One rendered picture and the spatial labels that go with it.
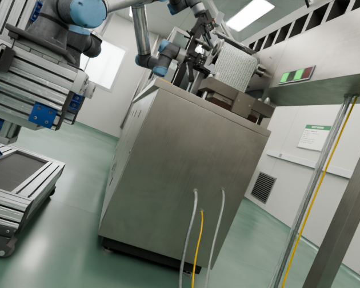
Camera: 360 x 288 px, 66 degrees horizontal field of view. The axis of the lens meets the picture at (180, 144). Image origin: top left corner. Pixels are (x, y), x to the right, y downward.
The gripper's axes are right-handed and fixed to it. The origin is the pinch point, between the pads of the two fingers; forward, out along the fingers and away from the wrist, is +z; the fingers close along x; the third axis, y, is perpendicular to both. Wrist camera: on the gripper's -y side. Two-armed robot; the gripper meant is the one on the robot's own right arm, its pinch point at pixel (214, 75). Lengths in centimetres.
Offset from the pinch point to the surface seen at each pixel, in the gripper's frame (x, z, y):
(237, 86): -0.3, 15.8, 0.7
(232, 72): -0.3, 9.8, 6.8
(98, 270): -37, -23, -109
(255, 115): -18.9, 25.0, -14.2
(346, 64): -64, 30, 10
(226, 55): -0.2, 2.3, 13.7
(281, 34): 9, 33, 45
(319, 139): 230, 262, 42
